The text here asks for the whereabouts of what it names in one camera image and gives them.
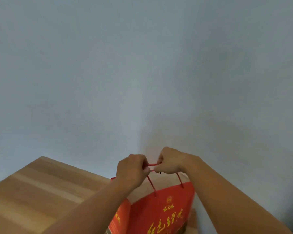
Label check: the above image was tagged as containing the person's right forearm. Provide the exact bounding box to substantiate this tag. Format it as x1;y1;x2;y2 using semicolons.
184;156;293;234

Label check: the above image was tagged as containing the person's right hand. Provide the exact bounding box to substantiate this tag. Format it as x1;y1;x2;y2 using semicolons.
153;147;202;175

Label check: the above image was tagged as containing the person's left hand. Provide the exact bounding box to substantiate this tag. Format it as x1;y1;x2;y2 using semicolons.
115;154;151;188

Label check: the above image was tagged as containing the red paper gift bag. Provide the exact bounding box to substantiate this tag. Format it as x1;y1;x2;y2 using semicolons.
108;163;196;234

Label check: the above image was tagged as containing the person's left forearm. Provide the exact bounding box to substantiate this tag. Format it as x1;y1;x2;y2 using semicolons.
42;178;136;234

